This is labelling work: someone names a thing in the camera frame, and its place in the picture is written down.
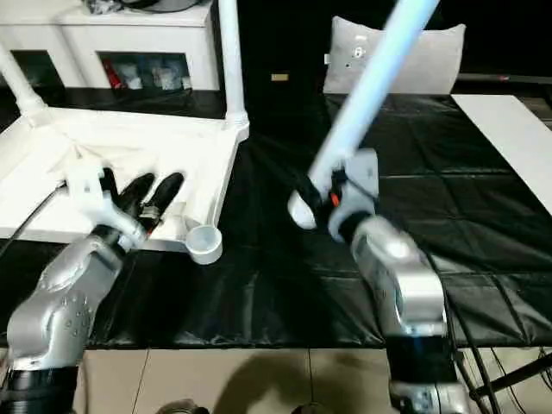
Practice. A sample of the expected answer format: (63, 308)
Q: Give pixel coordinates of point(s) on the white plastic table leg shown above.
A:
(366, 95)
(19, 82)
(233, 64)

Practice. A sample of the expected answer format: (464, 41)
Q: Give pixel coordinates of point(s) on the black work mat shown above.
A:
(431, 194)

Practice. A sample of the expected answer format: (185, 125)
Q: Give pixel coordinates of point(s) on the grey rounded device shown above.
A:
(164, 3)

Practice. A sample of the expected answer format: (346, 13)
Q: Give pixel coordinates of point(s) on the white plastic table top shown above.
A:
(108, 138)

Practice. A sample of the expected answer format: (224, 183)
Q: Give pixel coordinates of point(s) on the dark tangled small object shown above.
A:
(101, 4)

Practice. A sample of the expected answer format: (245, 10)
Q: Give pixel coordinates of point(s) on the white cabinet with glass doors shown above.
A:
(129, 34)

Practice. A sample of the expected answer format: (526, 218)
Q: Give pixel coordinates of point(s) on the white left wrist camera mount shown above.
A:
(92, 190)

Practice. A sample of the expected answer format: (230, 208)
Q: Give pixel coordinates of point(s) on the white flat board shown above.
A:
(509, 138)

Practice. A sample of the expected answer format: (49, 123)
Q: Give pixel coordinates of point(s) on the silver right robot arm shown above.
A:
(401, 280)

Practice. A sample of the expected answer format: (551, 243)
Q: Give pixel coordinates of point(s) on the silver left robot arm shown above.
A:
(60, 302)

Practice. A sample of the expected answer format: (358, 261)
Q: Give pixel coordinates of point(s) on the black tripod leg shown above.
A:
(517, 373)

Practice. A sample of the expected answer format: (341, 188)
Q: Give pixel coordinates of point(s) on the black box with yellow label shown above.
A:
(280, 43)

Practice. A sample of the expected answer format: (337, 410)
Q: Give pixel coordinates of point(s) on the grey cushion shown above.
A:
(422, 60)

